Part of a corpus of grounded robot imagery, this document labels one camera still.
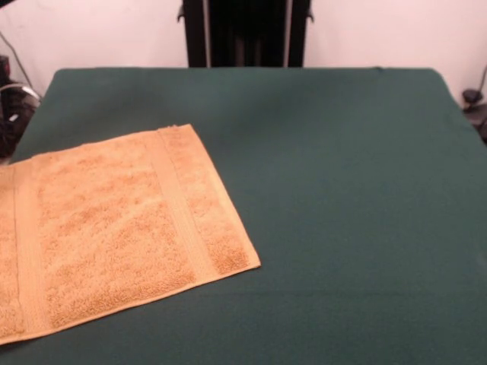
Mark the orange terry towel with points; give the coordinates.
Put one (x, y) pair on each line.
(114, 228)

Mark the dark green table cloth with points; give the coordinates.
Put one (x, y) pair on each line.
(342, 228)

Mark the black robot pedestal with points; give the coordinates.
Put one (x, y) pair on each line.
(247, 38)

